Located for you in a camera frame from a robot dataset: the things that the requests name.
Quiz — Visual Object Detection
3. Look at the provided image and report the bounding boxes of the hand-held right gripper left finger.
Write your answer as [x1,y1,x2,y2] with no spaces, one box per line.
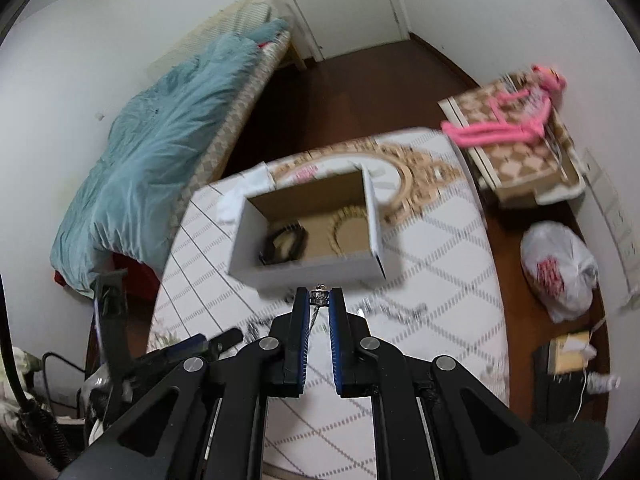
[60,287,310,480]

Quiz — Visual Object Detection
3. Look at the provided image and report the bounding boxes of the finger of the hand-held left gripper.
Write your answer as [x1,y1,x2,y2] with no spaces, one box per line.
[137,327,246,367]

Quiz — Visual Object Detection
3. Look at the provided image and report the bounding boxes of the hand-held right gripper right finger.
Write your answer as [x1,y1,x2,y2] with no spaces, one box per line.
[328,287,581,480]

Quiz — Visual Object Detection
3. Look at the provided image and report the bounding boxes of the silver pendant necklace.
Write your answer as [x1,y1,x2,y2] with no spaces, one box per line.
[306,285,331,333]

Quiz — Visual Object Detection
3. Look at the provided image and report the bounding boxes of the white cardboard box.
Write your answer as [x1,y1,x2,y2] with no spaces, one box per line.
[228,162,387,292]

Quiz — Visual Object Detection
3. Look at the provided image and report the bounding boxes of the black bracelet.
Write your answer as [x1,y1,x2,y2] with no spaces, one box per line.
[259,223,308,266]

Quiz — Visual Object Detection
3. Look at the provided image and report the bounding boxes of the gold beaded bracelet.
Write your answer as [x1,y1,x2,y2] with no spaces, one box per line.
[327,204,371,257]

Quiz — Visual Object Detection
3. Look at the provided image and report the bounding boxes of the red cloth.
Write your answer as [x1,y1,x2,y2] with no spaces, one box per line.
[54,252,163,303]

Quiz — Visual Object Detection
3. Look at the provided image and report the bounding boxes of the white diamond-pattern tablecloth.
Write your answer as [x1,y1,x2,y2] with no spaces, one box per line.
[146,127,512,480]

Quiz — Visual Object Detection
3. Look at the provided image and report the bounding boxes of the teal blanket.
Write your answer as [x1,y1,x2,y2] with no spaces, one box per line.
[50,19,291,295]

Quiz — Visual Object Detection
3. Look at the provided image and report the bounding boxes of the gold ornate oval mirror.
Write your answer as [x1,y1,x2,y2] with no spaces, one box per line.
[270,141,463,226]

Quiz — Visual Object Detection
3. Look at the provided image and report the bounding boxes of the wooden tissue box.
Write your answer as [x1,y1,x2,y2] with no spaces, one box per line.
[549,331,597,376]

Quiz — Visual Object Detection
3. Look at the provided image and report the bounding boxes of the white plastic bag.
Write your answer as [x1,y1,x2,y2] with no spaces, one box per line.
[520,221,600,324]

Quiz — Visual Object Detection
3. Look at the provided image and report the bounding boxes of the patterned bed mattress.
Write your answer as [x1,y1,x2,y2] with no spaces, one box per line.
[192,27,293,196]

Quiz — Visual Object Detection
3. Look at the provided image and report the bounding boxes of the dark grey fuzzy cushion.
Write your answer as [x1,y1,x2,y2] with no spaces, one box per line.
[530,417,611,480]

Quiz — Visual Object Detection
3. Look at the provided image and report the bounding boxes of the beige checkered storage box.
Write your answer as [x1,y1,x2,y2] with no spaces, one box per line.
[437,74,587,210]

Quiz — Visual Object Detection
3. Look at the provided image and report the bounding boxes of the pink plush toy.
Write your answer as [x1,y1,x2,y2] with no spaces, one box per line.
[440,62,568,148]

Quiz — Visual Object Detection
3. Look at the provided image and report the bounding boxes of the silver chain jewelry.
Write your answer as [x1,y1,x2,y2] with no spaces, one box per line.
[350,302,431,323]

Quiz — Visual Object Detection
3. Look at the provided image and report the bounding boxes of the black cable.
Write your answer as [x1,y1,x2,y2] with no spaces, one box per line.
[0,280,88,471]

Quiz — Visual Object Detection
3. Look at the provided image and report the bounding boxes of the white wall outlets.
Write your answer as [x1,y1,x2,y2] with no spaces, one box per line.
[582,147,640,281]

